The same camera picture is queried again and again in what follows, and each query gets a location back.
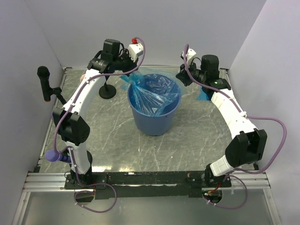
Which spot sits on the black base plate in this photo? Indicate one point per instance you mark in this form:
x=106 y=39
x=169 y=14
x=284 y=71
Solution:
x=149 y=184

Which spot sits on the blue plastic trash bin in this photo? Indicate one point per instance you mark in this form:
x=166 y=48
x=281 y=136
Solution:
x=153 y=126

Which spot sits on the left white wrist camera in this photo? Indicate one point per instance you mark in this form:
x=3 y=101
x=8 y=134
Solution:
x=135 y=49

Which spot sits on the black microphone on stand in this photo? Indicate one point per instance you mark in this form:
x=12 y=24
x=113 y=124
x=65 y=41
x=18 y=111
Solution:
x=44 y=74

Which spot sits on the blue trash bag roll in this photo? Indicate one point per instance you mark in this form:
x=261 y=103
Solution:
x=203 y=96

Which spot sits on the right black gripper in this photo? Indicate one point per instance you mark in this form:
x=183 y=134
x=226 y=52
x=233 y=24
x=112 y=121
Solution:
x=183 y=75

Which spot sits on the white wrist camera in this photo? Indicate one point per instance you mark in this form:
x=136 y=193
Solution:
x=190 y=55
x=135 y=49

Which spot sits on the beige microphone on stand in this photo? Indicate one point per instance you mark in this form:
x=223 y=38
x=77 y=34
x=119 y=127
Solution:
x=106 y=90

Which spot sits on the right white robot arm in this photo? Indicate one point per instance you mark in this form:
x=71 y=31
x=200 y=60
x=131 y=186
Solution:
x=248 y=142

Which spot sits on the purple microphone on stand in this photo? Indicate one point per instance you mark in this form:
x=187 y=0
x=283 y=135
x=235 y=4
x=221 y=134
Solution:
x=53 y=156

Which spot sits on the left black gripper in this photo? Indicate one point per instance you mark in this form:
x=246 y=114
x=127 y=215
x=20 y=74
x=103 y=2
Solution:
x=132 y=65

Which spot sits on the aluminium rail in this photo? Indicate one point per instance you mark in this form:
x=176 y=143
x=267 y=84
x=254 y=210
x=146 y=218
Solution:
x=55 y=182

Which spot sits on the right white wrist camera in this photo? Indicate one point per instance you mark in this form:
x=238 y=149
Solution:
x=190 y=55

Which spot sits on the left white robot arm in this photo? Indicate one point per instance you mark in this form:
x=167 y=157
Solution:
x=112 y=60

